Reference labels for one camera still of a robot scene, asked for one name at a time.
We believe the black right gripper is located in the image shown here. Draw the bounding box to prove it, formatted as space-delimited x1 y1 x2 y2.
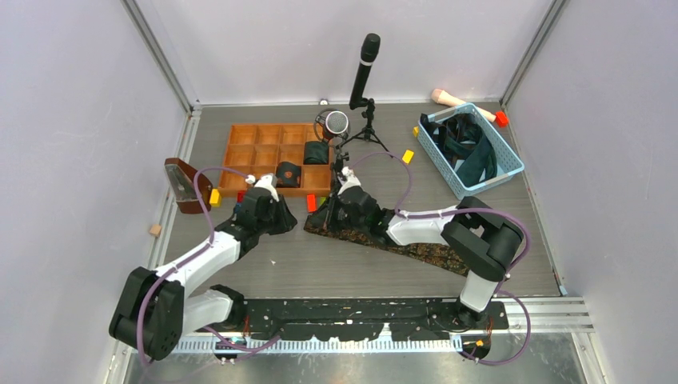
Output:
310 191 368 232

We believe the black key pattern tie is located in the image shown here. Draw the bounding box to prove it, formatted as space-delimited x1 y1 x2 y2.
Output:
304 210 473 278

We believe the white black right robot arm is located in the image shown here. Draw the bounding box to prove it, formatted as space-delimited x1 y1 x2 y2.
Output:
304 186 532 329

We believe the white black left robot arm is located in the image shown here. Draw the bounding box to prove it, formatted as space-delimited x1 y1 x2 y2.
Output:
108 186 297 361

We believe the orange red block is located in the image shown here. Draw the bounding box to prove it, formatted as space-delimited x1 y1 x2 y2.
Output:
306 194 317 213

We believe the small black tripod stand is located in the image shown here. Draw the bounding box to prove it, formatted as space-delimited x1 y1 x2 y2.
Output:
330 152 349 195

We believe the yellow block by metronome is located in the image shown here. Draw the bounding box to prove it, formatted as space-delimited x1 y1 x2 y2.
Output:
209 189 222 207

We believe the rolled black tie in tray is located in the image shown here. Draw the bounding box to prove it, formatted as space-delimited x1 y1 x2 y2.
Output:
275 161 302 188

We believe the orange wooden compartment tray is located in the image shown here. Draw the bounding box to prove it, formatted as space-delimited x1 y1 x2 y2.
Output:
222 123 331 198

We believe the rolled dark green tie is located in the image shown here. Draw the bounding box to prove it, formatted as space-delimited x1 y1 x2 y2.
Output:
303 141 329 165

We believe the yellow toy brick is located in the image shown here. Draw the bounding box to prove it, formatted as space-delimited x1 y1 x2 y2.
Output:
401 150 414 165

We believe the brown wooden metronome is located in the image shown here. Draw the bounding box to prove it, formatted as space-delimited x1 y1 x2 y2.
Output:
163 158 213 214

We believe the round silver mesh microphone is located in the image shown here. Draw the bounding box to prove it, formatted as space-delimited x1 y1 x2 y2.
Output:
313 108 350 143

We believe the small wooden cube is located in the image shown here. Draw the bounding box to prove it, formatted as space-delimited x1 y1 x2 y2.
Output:
149 224 162 238

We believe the navy brown striped tie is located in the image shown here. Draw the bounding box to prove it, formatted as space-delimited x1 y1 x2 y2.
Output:
419 114 481 167

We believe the light blue plastic basket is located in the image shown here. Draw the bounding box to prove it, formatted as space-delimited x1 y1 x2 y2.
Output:
415 103 524 199

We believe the dark green patterned tie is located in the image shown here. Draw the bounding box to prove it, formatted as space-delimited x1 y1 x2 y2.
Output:
449 114 498 188

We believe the beige wooden pestle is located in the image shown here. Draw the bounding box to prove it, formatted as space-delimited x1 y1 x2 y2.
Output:
431 89 497 122

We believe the black handheld microphone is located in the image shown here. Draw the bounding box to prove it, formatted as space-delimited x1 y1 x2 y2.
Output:
349 33 381 110

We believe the red block at corner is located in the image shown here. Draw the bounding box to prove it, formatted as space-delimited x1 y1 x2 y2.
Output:
494 110 509 127

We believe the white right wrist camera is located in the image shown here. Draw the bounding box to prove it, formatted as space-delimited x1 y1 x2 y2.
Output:
337 166 361 195

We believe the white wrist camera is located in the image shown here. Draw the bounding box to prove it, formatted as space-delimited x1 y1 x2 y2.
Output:
253 174 280 202
337 166 361 195

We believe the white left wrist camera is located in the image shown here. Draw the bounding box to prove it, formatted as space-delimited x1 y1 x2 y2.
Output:
253 174 280 202

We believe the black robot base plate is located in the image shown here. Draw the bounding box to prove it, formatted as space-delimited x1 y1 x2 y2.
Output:
243 298 509 342

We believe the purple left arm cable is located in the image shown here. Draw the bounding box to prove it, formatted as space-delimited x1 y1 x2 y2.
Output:
136 166 284 363

